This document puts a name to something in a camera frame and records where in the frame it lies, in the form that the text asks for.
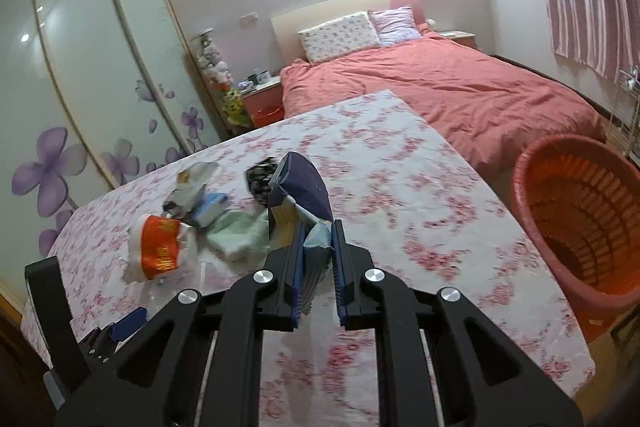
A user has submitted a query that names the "cream and pink headboard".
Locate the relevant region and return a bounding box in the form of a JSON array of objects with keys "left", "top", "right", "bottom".
[{"left": 270, "top": 0, "right": 427, "bottom": 58}]

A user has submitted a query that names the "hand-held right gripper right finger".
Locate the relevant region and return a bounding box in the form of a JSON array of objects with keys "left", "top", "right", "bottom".
[{"left": 331, "top": 218, "right": 583, "bottom": 427}]

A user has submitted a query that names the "dark blue snack packet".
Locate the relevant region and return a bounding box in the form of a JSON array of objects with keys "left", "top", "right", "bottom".
[{"left": 267, "top": 151, "right": 333, "bottom": 314}]

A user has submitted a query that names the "pink white nightstand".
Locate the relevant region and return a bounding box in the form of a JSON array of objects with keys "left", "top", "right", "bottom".
[{"left": 239, "top": 75, "right": 286, "bottom": 128}]

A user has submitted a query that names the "blue white tissue packet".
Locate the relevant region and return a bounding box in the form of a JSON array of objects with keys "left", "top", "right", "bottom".
[{"left": 191, "top": 193, "right": 229, "bottom": 229}]

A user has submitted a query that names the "wardrobe with purple flower doors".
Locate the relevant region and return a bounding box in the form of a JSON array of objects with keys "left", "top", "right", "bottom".
[{"left": 0, "top": 0, "right": 224, "bottom": 308}]

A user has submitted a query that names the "plush toy tower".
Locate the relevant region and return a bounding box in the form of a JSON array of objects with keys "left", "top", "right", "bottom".
[{"left": 192, "top": 28, "right": 251, "bottom": 128}]

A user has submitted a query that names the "clear plastic bag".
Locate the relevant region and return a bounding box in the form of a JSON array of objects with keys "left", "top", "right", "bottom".
[{"left": 146, "top": 257, "right": 221, "bottom": 314}]

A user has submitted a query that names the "white wire rack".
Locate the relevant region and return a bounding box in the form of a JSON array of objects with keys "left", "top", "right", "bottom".
[{"left": 606, "top": 63, "right": 640, "bottom": 158}]

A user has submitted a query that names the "green tissue packet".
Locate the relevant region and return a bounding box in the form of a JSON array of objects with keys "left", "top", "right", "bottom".
[{"left": 206, "top": 209, "right": 272, "bottom": 263}]

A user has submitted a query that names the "black white patterned wrapper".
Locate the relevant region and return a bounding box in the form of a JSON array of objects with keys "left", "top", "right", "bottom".
[{"left": 244, "top": 157, "right": 279, "bottom": 208}]

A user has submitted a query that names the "floral white pillow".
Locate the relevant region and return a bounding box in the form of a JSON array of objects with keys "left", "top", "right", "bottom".
[{"left": 298, "top": 11, "right": 382, "bottom": 64}]

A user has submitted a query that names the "wooden nightstand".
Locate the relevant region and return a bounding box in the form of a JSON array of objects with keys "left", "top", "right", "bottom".
[{"left": 438, "top": 30, "right": 477, "bottom": 53}]

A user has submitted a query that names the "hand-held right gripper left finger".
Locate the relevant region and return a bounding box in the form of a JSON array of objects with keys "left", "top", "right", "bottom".
[{"left": 52, "top": 222, "right": 308, "bottom": 427}]

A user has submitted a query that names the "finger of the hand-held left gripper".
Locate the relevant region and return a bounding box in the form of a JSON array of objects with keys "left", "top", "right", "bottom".
[
  {"left": 25, "top": 256, "right": 92, "bottom": 393},
  {"left": 82, "top": 308, "right": 147, "bottom": 364}
]

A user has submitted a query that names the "red white crumpled wrapper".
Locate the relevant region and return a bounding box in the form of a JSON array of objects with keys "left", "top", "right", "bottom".
[{"left": 122, "top": 213, "right": 201, "bottom": 284}]

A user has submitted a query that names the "red plastic bag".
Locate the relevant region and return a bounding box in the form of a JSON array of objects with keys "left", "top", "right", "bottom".
[{"left": 250, "top": 105, "right": 285, "bottom": 128}]

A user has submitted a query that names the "bed with red duvet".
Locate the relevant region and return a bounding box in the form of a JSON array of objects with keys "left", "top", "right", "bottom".
[{"left": 278, "top": 29, "right": 608, "bottom": 188}]

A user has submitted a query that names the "pink striped pillow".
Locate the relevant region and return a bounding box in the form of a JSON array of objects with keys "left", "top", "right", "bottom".
[{"left": 368, "top": 6, "right": 424, "bottom": 47}]

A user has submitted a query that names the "orange plastic basket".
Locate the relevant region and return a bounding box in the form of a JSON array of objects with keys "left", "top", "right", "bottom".
[{"left": 511, "top": 134, "right": 640, "bottom": 344}]

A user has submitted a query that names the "yellow white noodle bag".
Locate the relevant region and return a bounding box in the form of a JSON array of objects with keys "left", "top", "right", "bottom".
[{"left": 165, "top": 161, "right": 221, "bottom": 214}]

